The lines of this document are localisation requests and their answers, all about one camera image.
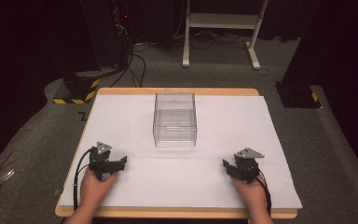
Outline person's left hand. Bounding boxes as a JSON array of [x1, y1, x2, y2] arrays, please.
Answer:
[[79, 169, 119, 213]]

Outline black yellow striped stand base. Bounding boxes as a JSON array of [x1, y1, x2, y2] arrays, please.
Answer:
[[52, 70, 102, 105]]

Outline black floor cables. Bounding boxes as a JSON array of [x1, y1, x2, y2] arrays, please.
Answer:
[[108, 29, 253, 89]]

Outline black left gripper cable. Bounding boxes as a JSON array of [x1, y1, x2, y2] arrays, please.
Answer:
[[72, 147, 95, 213]]

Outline clear plastic box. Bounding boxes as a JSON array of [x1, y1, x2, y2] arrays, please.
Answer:
[[152, 91, 198, 148]]

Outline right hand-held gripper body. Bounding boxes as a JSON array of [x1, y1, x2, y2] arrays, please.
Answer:
[[229, 147, 266, 185]]

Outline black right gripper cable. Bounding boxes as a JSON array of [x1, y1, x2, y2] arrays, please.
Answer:
[[254, 169, 273, 217]]

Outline dark equipment rack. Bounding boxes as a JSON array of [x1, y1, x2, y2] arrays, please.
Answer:
[[110, 0, 136, 68]]

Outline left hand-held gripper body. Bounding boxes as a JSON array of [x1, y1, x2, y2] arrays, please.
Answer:
[[88, 141, 119, 182]]

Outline white metal stand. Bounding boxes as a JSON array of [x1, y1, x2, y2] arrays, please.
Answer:
[[182, 0, 269, 71]]

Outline wooden table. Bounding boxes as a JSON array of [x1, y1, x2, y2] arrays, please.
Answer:
[[54, 87, 299, 220]]

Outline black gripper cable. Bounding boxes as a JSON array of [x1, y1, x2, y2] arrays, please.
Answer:
[[72, 147, 95, 213], [254, 169, 273, 217]]

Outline person's right hand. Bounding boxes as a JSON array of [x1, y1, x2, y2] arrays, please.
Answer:
[[230, 174, 270, 214]]

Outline white table sheet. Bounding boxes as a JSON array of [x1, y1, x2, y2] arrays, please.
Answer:
[[58, 94, 304, 211]]

